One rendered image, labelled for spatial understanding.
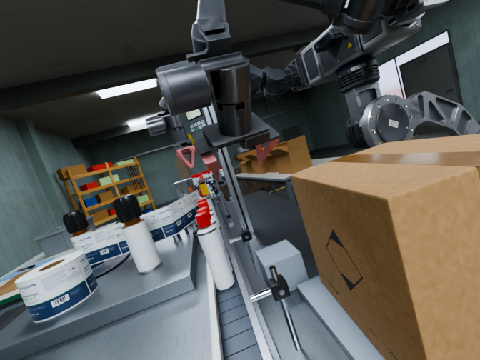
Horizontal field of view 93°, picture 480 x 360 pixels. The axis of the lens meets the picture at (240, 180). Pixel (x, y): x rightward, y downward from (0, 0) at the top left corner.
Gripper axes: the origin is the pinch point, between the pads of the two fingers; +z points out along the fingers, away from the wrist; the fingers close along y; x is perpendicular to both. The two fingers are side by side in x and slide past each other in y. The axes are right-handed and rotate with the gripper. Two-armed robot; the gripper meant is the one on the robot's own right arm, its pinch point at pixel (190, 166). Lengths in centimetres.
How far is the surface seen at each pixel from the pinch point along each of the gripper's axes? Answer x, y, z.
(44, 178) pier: -279, -530, -85
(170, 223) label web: -16.4, -24.6, 22.4
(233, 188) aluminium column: 15.2, -11.1, 15.7
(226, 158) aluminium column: 16.6, -10.8, 1.9
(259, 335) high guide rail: -3, 61, 25
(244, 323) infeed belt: -4, 47, 33
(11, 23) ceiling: -116, -230, -217
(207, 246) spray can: -5.1, 33.2, 20.4
